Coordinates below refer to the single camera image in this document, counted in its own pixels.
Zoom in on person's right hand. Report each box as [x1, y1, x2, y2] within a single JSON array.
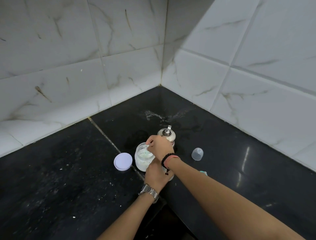
[[145, 135, 175, 161]]

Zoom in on person's left hand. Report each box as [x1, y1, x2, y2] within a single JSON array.
[[144, 158, 175, 194]]

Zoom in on person's left forearm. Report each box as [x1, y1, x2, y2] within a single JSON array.
[[97, 194, 155, 240]]

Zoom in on person's right forearm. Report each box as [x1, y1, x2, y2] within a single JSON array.
[[167, 157, 307, 240]]

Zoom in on glass jar of white powder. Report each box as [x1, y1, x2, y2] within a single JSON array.
[[134, 142, 156, 172]]

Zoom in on steel kettle with lid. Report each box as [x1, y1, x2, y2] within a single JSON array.
[[157, 125, 177, 149]]

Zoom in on silver metal wristwatch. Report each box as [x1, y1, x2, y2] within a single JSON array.
[[138, 184, 159, 205]]

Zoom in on round white jar lid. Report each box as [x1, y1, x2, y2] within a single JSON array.
[[114, 152, 133, 171]]

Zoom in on clear plastic bottle cap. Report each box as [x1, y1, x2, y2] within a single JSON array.
[[191, 148, 204, 161]]

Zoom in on black bead bracelet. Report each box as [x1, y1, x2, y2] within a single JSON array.
[[161, 153, 181, 176]]

